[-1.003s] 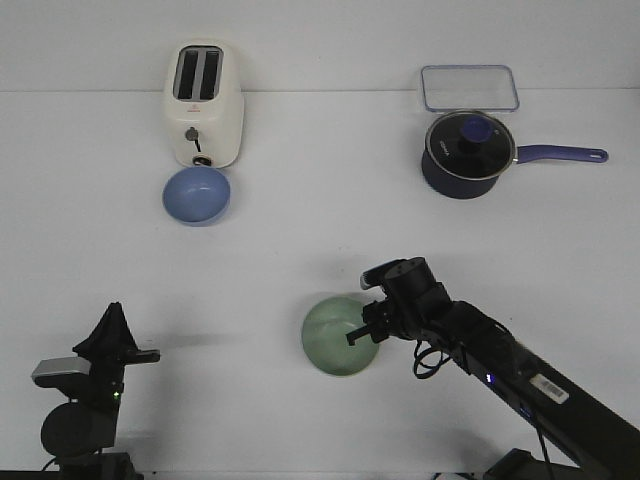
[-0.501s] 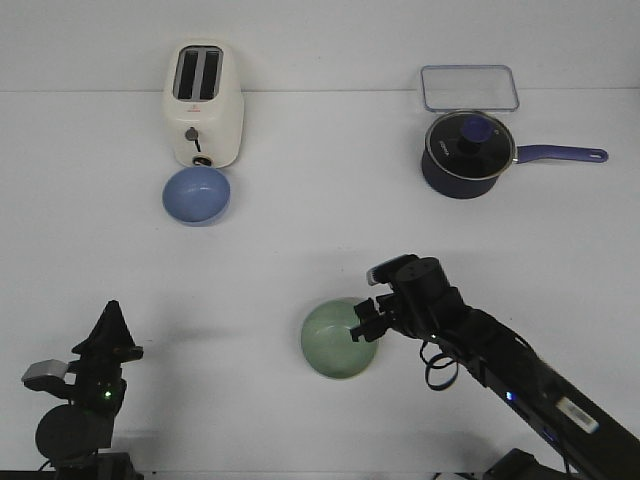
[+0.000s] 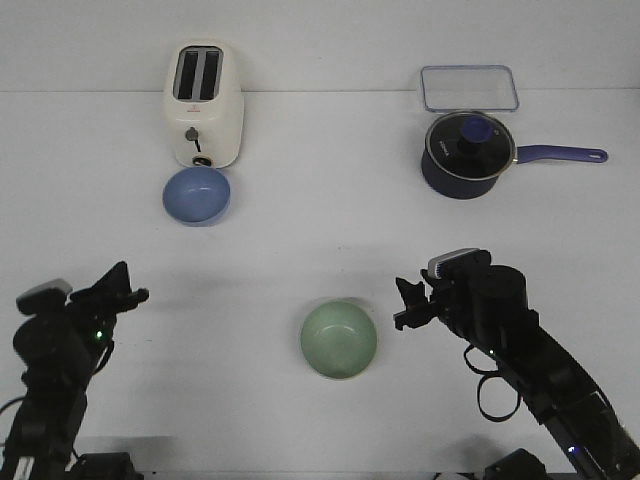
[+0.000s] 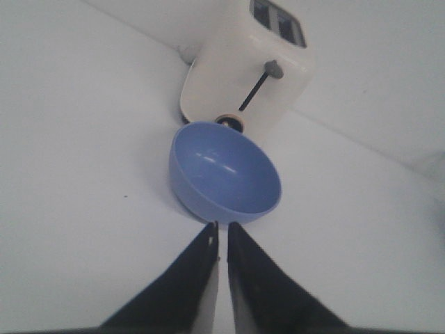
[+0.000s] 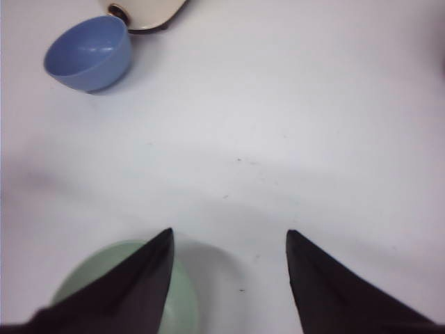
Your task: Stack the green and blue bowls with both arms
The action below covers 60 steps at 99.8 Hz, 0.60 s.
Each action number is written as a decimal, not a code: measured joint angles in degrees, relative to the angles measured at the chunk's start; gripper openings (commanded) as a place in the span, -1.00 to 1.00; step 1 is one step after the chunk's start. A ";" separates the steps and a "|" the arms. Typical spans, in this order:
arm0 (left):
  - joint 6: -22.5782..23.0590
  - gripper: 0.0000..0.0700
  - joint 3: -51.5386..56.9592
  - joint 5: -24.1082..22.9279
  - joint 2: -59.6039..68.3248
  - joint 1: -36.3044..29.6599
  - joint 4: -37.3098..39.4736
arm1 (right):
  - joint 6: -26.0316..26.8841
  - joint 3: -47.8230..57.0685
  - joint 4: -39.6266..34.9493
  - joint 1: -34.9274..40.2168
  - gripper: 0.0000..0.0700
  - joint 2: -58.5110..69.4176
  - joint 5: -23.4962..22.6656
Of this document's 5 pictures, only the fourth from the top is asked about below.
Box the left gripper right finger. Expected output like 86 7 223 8
227 223 350 331

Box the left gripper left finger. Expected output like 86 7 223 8
101 223 219 329

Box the blue plastic bowl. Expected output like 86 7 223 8
169 122 282 224

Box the cream two-slot toaster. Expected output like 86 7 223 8
179 1 316 145

